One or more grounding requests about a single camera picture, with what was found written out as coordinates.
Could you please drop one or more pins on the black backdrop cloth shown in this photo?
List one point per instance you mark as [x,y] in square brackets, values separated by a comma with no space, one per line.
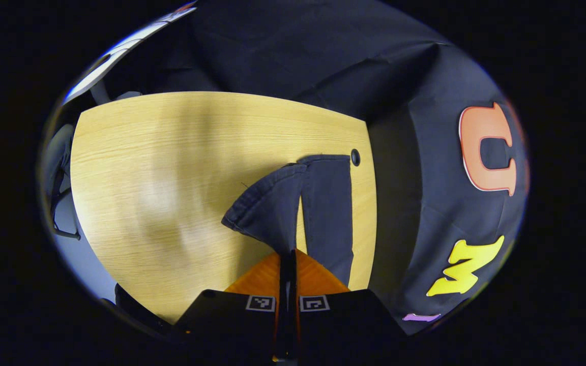
[298,51]

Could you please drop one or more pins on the dark grey jeans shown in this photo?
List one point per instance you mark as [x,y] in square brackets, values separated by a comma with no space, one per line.
[323,203]

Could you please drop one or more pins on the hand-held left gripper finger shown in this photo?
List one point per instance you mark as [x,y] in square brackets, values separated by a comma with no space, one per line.
[283,284]
[293,284]

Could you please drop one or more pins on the grey chair with black frame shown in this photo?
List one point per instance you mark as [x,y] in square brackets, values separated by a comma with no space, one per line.
[61,152]

